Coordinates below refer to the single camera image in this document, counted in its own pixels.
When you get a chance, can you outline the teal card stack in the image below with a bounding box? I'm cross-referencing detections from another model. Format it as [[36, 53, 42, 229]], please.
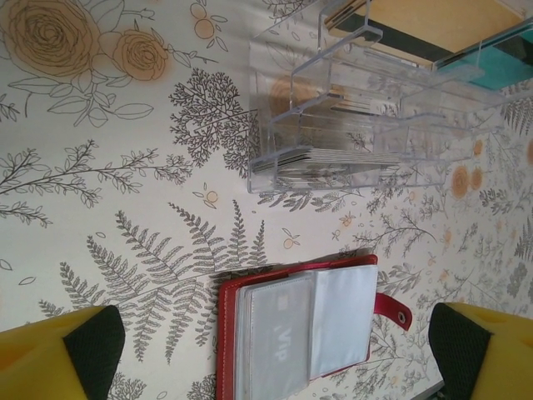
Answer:
[[435, 31, 533, 91]]

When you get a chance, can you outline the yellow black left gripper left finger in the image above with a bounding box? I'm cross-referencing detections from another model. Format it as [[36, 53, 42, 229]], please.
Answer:
[[0, 304, 126, 400]]

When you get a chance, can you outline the silver VIP card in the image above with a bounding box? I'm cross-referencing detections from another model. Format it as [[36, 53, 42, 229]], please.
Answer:
[[248, 286, 314, 395]]

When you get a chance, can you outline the black card stack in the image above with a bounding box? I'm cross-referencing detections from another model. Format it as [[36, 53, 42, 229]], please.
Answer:
[[251, 145, 403, 178]]

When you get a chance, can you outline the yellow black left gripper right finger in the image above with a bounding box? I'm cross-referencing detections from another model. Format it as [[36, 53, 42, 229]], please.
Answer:
[[428, 302, 533, 400]]

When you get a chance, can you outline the orange card stack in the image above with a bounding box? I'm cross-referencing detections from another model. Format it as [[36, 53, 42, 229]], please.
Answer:
[[324, 0, 533, 70]]

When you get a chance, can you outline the red leather card holder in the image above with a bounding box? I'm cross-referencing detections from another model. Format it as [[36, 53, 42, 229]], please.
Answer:
[[215, 253, 413, 400]]

